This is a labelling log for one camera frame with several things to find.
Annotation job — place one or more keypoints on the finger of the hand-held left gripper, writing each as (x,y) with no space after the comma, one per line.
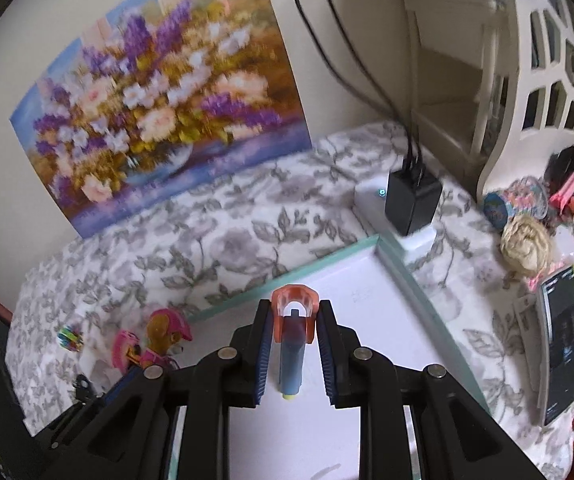
(117,385)

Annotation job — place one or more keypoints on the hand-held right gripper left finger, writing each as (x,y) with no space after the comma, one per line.
(262,355)

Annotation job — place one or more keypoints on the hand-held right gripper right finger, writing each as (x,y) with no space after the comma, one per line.
(325,355)

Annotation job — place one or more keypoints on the blue toy with orange clip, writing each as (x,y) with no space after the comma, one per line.
(289,355)

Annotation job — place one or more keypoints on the toy dog with pink helmet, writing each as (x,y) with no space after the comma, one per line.
(164,335)

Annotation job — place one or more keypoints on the white box with teal rim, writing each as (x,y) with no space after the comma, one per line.
(367,300)

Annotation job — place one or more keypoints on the pink toy watch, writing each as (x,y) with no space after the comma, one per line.
(124,352)

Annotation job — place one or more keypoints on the bundle of colourful pins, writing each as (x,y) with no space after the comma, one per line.
(69,338)

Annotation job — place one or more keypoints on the grey floral blanket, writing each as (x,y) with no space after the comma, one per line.
(217,240)

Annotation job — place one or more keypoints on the white power strip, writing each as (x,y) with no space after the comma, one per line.
(367,200)

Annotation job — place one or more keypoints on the black charger adapter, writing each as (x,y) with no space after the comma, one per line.
(409,200)

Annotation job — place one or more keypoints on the beige twine ball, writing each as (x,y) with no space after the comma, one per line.
(527,245)

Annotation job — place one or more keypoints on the black phone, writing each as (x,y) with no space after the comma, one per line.
(562,340)

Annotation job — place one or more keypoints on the colourful patterned cylinder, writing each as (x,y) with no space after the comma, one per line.
(522,197)

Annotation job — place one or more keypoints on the flower painting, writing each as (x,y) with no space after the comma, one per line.
(167,110)

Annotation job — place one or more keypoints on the white shelf unit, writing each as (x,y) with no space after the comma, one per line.
(447,110)

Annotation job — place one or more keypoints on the pink hair clip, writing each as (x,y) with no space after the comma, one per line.
(564,195)

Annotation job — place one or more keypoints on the black hair clip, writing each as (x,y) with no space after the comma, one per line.
(567,162)

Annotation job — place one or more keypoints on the white lattice furniture panel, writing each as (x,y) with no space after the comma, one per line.
(522,60)

